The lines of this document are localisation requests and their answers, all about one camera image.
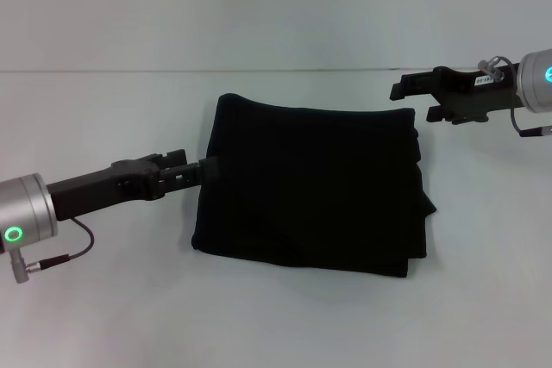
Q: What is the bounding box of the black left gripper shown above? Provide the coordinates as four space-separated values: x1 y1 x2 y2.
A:
44 148 222 223

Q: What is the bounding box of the black t-shirt with FREE print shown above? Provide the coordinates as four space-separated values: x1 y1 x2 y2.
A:
191 92 438 279

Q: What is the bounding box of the right arm cable with plug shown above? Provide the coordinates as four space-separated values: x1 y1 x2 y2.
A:
477 55 552 140

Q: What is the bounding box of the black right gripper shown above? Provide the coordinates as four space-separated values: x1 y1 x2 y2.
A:
387 62 526 124

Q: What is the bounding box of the arm cable with plug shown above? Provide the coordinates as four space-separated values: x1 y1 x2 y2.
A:
477 55 552 140
10 216 96 286

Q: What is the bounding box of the left arm cable with plug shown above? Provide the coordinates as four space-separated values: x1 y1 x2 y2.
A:
10 216 96 286

